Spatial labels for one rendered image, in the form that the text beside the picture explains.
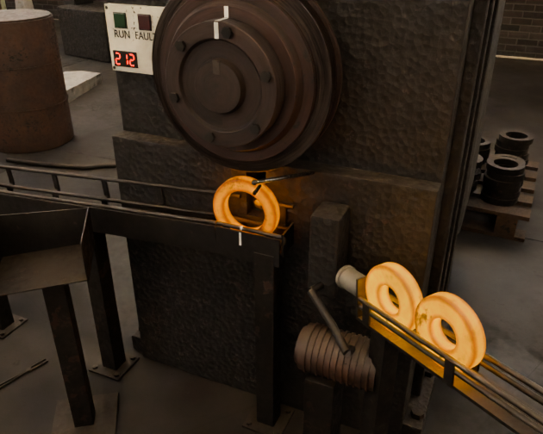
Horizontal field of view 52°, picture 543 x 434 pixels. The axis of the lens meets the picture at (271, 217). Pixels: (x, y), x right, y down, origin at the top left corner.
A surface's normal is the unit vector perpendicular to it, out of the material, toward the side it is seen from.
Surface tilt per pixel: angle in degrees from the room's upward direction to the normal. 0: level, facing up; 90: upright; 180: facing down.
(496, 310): 0
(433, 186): 0
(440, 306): 90
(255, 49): 90
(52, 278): 5
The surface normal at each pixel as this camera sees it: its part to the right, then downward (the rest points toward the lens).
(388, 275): -0.86, 0.25
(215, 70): -0.40, 0.44
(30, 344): 0.00, -0.88
